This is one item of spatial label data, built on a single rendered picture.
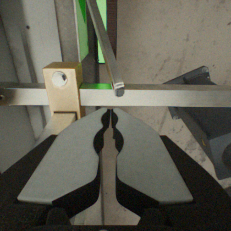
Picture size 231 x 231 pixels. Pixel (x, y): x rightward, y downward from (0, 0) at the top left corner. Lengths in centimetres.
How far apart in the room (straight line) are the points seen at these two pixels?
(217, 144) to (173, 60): 63
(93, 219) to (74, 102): 63
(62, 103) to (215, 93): 25
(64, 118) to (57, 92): 4
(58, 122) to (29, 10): 32
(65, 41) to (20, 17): 16
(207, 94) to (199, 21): 91
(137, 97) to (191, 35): 94
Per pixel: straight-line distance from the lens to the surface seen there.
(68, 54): 40
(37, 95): 30
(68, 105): 28
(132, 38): 109
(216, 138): 72
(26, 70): 54
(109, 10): 38
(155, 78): 117
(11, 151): 54
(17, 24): 52
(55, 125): 25
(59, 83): 25
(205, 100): 31
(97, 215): 80
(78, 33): 29
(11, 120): 53
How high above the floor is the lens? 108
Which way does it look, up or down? 60 degrees down
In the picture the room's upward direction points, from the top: 179 degrees clockwise
